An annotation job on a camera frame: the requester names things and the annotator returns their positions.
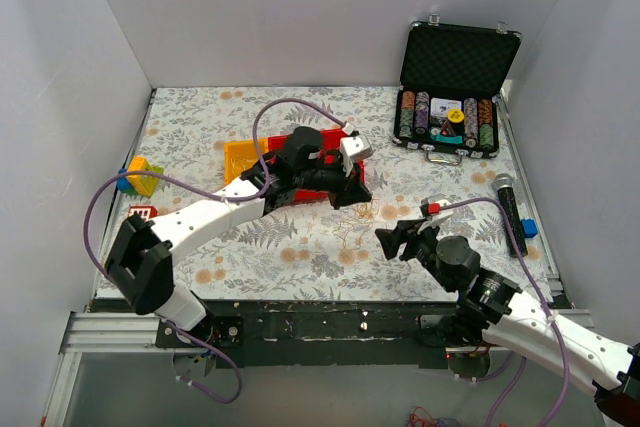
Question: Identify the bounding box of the small blue block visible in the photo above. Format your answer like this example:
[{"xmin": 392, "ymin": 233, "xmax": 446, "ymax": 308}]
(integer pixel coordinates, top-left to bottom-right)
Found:
[{"xmin": 521, "ymin": 218, "xmax": 539, "ymax": 239}]

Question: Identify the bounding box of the yellow green toy block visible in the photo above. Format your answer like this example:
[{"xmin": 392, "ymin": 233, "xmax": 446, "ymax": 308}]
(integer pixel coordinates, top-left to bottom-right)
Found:
[{"xmin": 123, "ymin": 156, "xmax": 164, "ymax": 197}]

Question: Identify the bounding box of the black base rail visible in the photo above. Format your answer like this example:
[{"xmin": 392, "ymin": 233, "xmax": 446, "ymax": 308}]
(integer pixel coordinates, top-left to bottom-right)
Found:
[{"xmin": 89, "ymin": 299, "xmax": 516, "ymax": 368}]

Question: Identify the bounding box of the red blue wires bundle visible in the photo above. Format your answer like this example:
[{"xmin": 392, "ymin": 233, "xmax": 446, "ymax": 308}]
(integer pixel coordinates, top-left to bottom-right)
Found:
[{"xmin": 407, "ymin": 406, "xmax": 461, "ymax": 427}]

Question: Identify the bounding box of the yellow plastic bin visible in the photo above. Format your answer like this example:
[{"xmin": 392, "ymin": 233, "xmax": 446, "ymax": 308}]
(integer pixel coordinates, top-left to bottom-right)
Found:
[{"xmin": 224, "ymin": 138, "xmax": 268, "ymax": 184}]

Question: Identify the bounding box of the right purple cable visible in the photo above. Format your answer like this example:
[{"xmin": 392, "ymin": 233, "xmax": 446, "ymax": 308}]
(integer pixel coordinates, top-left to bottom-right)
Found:
[{"xmin": 442, "ymin": 197, "xmax": 571, "ymax": 427}]

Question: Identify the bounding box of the white wire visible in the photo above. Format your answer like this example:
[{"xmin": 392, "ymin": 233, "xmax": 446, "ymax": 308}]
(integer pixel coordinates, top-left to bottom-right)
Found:
[{"xmin": 229, "ymin": 152, "xmax": 259, "ymax": 173}]

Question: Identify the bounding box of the blue toy block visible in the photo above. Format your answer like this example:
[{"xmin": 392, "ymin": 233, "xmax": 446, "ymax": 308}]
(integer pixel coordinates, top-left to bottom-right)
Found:
[{"xmin": 116, "ymin": 177, "xmax": 136, "ymax": 196}]

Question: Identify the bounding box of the purple cable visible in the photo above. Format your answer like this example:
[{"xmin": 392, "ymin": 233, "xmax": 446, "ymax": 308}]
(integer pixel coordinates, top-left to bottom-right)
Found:
[
  {"xmin": 82, "ymin": 97, "xmax": 356, "ymax": 404},
  {"xmin": 442, "ymin": 197, "xmax": 571, "ymax": 427}
]

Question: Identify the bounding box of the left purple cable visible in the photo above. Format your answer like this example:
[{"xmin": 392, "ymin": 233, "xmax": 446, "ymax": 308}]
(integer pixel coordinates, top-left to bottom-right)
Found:
[{"xmin": 82, "ymin": 97, "xmax": 356, "ymax": 404}]

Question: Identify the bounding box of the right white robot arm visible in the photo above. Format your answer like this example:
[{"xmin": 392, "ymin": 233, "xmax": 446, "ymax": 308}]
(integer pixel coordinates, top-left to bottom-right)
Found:
[{"xmin": 375, "ymin": 218, "xmax": 639, "ymax": 426}]

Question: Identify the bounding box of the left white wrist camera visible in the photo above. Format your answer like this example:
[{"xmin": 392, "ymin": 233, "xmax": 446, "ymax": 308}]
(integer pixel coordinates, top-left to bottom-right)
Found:
[{"xmin": 339, "ymin": 135, "xmax": 373, "ymax": 163}]

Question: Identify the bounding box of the black poker chip case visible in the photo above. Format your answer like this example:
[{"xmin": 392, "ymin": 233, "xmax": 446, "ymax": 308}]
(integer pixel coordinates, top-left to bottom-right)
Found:
[{"xmin": 392, "ymin": 21, "xmax": 522, "ymax": 159}]

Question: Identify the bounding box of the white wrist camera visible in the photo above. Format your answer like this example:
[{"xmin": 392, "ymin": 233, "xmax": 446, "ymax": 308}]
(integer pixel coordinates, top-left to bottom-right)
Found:
[
  {"xmin": 420, "ymin": 196, "xmax": 453, "ymax": 228},
  {"xmin": 339, "ymin": 135, "xmax": 373, "ymax": 163}
]

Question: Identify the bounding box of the red plastic bin tray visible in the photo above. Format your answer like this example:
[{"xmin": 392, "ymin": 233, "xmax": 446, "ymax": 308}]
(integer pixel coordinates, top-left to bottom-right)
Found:
[{"xmin": 267, "ymin": 126, "xmax": 366, "ymax": 204}]

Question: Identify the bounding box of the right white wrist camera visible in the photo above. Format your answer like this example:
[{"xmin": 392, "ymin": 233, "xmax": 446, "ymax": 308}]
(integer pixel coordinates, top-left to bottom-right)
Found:
[{"xmin": 420, "ymin": 196, "xmax": 453, "ymax": 228}]

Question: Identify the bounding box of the aluminium frame rail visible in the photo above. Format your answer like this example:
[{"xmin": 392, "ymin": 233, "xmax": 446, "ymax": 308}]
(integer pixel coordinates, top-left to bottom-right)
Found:
[{"xmin": 60, "ymin": 313, "xmax": 159, "ymax": 354}]

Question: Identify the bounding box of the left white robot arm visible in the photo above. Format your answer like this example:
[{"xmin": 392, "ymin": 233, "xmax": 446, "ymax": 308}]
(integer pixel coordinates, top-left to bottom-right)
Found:
[{"xmin": 105, "ymin": 127, "xmax": 373, "ymax": 347}]

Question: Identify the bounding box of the black microphone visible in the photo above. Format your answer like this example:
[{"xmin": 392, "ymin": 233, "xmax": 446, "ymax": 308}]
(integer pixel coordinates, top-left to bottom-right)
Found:
[{"xmin": 492, "ymin": 173, "xmax": 528, "ymax": 258}]

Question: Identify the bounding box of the red white window block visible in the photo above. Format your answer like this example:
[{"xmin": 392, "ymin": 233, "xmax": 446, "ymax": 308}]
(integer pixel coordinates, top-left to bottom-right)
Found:
[{"xmin": 128, "ymin": 205, "xmax": 158, "ymax": 221}]

